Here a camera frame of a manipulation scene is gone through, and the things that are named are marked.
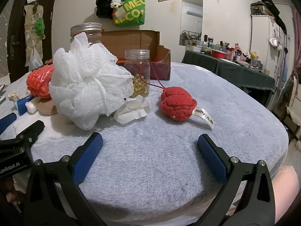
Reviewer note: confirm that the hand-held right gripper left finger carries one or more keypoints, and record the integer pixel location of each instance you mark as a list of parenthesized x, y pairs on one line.
[(90, 155)]

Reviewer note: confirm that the cardboard box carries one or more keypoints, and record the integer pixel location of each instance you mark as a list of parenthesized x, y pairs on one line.
[(131, 42)]

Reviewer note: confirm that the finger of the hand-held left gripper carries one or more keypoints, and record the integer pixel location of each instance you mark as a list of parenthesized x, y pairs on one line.
[(7, 122), (29, 130)]

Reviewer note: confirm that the tan round powder puff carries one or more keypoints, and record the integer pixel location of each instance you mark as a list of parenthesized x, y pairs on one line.
[(47, 107)]

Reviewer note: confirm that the beige hanging organiser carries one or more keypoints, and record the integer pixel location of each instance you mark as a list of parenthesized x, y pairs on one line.
[(30, 28)]

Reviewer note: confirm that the small jar of gold capsules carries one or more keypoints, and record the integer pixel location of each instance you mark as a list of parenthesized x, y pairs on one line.
[(137, 68)]

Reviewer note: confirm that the pink curtain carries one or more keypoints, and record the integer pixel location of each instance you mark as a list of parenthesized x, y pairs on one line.
[(296, 40)]

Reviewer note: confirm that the table with green cloth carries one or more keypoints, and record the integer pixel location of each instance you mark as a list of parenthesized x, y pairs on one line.
[(235, 73)]

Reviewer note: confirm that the white mesh bath pouf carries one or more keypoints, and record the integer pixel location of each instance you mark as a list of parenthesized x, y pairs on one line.
[(82, 87)]

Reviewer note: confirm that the green tote bag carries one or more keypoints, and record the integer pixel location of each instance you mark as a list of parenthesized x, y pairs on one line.
[(131, 16)]

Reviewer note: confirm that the wall mirror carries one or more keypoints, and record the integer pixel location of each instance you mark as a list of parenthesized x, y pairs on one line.
[(191, 4)]

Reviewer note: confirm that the cluster of bottles and jars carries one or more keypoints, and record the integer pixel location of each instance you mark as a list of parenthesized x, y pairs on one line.
[(209, 44)]

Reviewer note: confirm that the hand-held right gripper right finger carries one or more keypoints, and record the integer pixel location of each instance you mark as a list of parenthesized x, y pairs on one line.
[(211, 160)]

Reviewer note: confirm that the patterned suitcase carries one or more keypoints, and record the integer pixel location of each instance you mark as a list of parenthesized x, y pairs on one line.
[(258, 8)]

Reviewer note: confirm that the red knit plush with tag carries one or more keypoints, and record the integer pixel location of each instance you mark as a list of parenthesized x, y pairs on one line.
[(177, 104)]

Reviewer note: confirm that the green dinosaur toy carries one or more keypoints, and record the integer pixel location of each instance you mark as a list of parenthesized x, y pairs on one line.
[(40, 28)]

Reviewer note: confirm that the red knitted item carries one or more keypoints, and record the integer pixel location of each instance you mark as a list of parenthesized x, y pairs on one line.
[(38, 80)]

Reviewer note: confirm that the clear plastic bag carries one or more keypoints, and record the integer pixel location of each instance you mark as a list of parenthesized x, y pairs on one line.
[(35, 60)]

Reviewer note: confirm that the black bag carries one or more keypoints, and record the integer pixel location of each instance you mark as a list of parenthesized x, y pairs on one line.
[(103, 2)]

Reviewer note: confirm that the large glass jar metal lid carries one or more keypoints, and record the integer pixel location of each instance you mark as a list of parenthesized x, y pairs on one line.
[(90, 31)]

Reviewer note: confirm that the white wardrobe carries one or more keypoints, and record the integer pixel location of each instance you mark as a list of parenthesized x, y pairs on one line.
[(261, 35)]

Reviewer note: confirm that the pink cloth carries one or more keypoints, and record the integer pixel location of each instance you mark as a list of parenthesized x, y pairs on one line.
[(285, 186)]

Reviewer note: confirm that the black clothes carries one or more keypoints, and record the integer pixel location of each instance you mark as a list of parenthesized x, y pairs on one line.
[(275, 11)]

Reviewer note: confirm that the red basin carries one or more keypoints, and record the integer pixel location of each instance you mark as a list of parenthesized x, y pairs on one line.
[(218, 53)]

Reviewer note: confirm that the dark brown door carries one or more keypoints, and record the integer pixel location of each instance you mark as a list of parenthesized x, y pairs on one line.
[(48, 28)]

